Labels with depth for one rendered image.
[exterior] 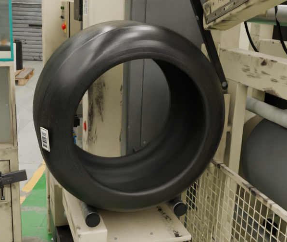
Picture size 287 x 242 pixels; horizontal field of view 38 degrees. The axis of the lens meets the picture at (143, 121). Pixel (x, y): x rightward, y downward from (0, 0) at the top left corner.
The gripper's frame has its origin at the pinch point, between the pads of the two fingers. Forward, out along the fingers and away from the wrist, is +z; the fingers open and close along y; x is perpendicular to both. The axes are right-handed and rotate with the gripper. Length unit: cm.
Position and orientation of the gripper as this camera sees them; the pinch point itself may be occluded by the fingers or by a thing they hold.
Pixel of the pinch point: (14, 176)
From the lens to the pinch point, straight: 128.7
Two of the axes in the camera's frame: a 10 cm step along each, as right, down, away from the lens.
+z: 9.5, -1.8, 2.7
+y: -3.1, -2.7, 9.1
